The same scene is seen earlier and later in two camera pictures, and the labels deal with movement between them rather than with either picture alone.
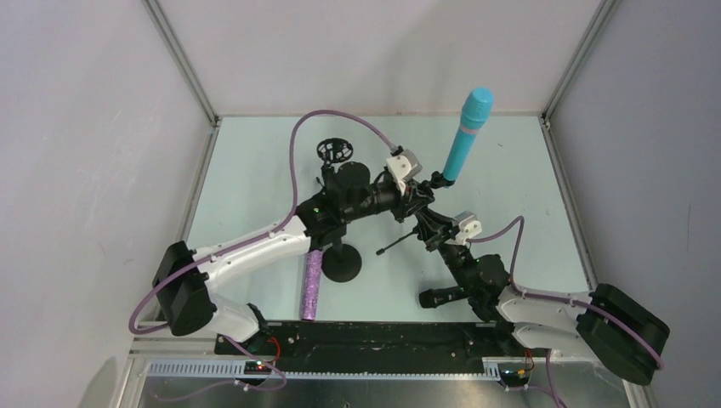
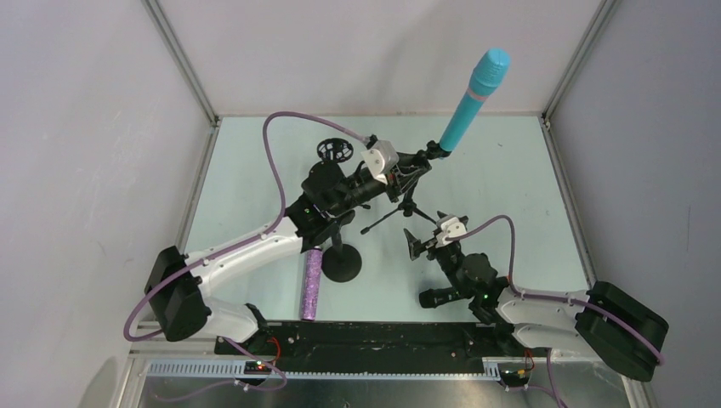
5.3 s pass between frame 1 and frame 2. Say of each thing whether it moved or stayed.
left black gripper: moved
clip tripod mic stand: moved
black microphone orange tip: stayed
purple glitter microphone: stayed
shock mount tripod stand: stayed
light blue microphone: moved
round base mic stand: stayed
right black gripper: moved
